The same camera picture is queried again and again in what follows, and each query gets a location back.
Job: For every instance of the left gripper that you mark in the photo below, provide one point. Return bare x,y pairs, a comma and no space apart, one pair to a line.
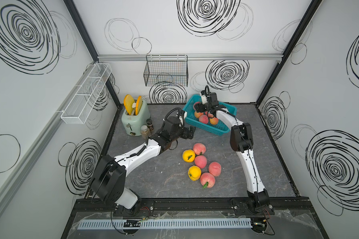
190,132

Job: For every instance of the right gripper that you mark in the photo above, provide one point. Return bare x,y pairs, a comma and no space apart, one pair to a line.
199,106

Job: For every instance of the orange peach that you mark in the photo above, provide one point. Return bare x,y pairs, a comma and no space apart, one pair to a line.
198,114
213,121

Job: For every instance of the yellow pepper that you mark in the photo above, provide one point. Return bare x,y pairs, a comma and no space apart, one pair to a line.
194,173
188,155

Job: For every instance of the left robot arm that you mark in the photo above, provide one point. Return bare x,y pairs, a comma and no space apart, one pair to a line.
109,177

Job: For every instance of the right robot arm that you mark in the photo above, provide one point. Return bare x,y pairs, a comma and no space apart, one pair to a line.
241,141

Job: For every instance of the teal plastic basket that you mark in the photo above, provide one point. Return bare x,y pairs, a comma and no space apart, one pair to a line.
219,128

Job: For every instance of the black cap spice bottle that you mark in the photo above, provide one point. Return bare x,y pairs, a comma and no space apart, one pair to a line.
150,125

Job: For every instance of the silver cap spice jar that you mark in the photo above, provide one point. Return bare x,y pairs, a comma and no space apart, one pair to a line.
145,132

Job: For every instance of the mint green toaster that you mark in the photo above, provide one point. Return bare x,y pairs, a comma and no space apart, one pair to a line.
133,123

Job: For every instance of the right yellow toast slice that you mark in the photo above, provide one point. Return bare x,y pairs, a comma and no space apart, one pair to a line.
138,105

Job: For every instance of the yellow toast slice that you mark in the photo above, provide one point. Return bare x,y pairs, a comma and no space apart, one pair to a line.
129,104
138,105

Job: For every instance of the left yellow toast slice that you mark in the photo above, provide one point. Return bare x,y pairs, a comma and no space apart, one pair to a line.
129,104

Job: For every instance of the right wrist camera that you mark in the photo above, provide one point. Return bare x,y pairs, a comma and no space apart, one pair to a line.
204,97

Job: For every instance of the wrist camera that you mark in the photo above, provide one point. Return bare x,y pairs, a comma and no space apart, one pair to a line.
182,115
204,97

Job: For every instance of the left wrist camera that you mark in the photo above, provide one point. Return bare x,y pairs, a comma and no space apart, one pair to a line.
182,115

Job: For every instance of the black wire wall basket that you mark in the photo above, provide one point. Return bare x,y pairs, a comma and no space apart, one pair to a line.
166,68

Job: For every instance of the white slotted cable duct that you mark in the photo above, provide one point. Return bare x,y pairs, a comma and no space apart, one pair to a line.
203,223

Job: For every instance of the white wire wall shelf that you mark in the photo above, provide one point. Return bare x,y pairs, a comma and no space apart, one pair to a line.
89,89

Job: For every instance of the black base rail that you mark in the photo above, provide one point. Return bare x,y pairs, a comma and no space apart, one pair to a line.
237,206

